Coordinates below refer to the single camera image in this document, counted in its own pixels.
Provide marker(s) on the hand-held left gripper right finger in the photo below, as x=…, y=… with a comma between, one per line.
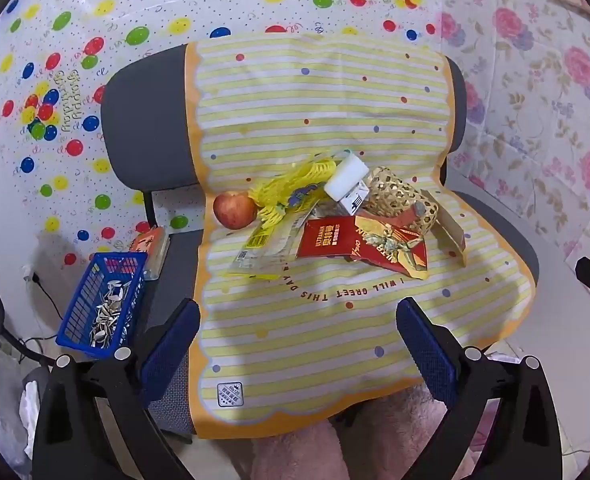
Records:
x=425, y=350

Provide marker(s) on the yellow striped plastic cloth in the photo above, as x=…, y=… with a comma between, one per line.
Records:
x=300, y=110

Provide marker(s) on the blue plastic basket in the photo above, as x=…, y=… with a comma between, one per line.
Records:
x=100, y=270

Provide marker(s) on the white wall socket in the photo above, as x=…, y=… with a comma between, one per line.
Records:
x=30, y=276

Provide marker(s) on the floral print plastic sheet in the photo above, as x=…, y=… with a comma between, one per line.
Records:
x=525, y=110

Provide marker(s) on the clear yellow-edged packet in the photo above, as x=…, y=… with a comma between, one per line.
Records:
x=270, y=250

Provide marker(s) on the pink fluffy pants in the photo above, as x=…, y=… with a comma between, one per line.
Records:
x=300, y=455

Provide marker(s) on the brown cardboard box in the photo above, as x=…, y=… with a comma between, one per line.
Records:
x=452, y=232

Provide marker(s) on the grey office chair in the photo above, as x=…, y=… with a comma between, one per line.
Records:
x=145, y=120

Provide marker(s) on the yellow foam fruit net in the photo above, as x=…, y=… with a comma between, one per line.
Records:
x=295, y=185

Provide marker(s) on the red apple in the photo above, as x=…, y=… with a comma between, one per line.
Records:
x=234, y=209

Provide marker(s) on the red and gold snack wrapper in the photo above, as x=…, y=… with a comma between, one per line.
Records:
x=395, y=250

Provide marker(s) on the clear plastic bag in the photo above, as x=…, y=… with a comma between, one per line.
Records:
x=0, y=410

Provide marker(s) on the white black-striped wrapper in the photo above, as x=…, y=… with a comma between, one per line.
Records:
x=355, y=205

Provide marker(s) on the red snack packet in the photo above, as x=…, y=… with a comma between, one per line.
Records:
x=325, y=240

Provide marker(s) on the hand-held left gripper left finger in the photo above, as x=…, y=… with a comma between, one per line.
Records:
x=172, y=350

